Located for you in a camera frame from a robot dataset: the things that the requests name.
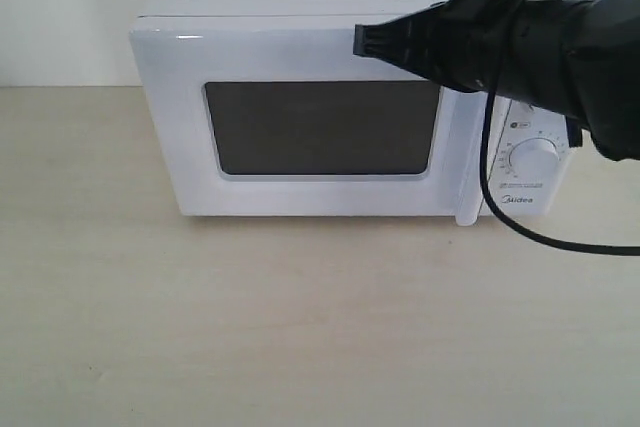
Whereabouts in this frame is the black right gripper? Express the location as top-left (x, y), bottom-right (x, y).
top-left (353, 0), bottom-right (530, 95)

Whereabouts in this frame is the white microwave door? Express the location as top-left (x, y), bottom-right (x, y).
top-left (130, 17), bottom-right (484, 225)

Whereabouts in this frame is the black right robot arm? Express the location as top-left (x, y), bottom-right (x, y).
top-left (353, 0), bottom-right (639, 161)

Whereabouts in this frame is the white Midea microwave oven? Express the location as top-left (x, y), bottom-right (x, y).
top-left (138, 0), bottom-right (581, 221)

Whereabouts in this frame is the lower white timer knob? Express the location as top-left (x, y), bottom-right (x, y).
top-left (508, 138), bottom-right (560, 181)

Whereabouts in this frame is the black camera cable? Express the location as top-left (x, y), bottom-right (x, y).
top-left (479, 0), bottom-right (640, 257)

